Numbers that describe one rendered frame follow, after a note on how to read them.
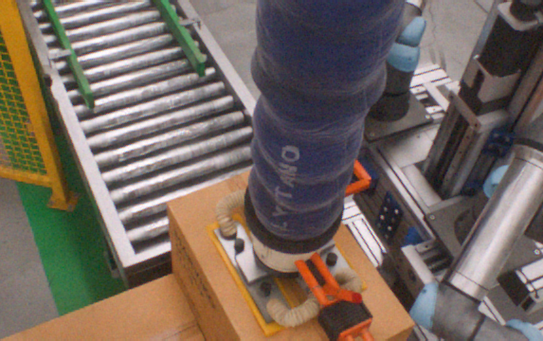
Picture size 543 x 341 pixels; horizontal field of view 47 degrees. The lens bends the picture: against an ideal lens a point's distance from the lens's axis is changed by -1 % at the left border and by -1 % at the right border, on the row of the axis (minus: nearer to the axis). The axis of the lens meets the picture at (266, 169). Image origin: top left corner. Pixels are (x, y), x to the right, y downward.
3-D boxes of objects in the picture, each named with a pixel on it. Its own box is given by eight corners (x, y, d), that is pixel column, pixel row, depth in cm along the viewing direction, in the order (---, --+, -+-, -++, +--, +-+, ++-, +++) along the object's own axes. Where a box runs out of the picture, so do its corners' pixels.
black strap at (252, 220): (226, 190, 147) (226, 180, 144) (312, 157, 155) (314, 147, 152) (273, 267, 136) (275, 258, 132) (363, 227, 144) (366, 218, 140)
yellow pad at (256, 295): (204, 229, 167) (204, 219, 163) (238, 216, 170) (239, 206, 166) (265, 339, 149) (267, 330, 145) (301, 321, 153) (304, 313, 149)
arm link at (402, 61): (406, 98, 175) (418, 62, 164) (359, 83, 177) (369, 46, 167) (416, 72, 182) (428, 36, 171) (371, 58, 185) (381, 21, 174)
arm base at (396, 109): (390, 80, 194) (398, 56, 186) (418, 114, 185) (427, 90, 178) (348, 92, 189) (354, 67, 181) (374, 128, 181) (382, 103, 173)
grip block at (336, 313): (314, 317, 143) (317, 305, 138) (350, 299, 146) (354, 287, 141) (334, 349, 138) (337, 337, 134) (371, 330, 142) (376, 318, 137)
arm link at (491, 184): (484, 185, 158) (503, 150, 147) (534, 211, 154) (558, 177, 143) (464, 216, 151) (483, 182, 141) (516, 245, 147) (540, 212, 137)
